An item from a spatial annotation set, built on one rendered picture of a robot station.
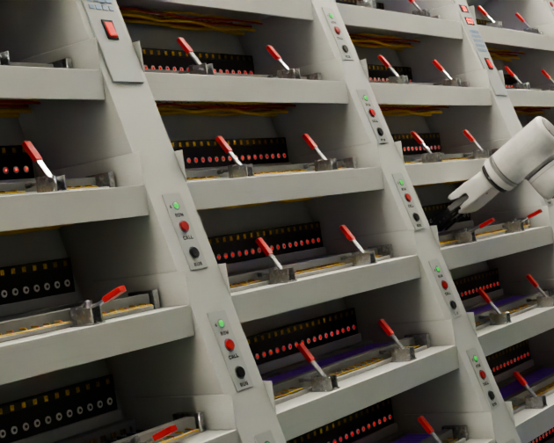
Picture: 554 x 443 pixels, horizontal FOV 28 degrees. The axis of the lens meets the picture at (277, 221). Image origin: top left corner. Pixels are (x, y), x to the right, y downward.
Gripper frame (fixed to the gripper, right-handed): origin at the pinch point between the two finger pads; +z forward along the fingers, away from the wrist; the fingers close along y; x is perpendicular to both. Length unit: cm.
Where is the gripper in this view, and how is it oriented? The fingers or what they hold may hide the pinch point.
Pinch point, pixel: (445, 220)
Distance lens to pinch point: 249.2
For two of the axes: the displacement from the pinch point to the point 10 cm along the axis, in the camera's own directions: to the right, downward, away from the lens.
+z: -6.4, 6.0, 4.8
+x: 5.3, 7.9, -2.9
